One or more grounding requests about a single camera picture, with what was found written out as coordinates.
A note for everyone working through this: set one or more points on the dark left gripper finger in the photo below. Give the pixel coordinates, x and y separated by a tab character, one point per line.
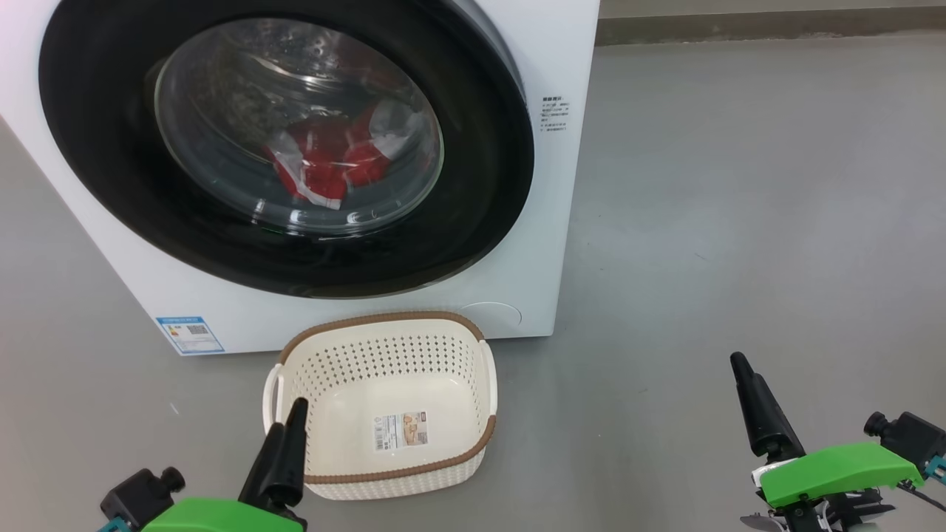
293	458
262	473

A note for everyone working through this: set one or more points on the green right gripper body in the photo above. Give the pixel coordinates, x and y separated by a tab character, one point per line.
835	469

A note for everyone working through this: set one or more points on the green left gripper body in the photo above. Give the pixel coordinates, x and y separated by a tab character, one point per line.
222	516

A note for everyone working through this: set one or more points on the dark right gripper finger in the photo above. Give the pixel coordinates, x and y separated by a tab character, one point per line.
765	414

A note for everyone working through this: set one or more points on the red and white garment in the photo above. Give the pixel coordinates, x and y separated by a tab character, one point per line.
325	159

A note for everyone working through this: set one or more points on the black round glass washer door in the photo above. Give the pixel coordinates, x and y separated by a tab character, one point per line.
103	148

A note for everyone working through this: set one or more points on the cream laundry basket brown rim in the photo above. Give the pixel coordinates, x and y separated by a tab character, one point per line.
384	384

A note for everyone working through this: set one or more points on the white front-load washing machine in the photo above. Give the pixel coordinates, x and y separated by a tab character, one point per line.
517	244

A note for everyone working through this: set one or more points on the perforated steel washer drum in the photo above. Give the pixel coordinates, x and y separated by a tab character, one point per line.
236	89

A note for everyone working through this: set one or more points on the paper product label sticker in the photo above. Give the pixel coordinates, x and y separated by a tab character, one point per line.
400	431

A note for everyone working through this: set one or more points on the blue energy label sticker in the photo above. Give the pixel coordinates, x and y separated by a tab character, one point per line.
191	336

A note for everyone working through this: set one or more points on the round white filter cover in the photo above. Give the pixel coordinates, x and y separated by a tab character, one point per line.
495	318

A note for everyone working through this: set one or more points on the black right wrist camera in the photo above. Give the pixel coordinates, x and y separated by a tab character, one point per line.
913	437

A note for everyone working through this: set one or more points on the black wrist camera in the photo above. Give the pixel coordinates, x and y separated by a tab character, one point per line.
137	496
913	437

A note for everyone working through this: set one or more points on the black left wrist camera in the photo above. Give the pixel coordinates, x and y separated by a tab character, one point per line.
137	496

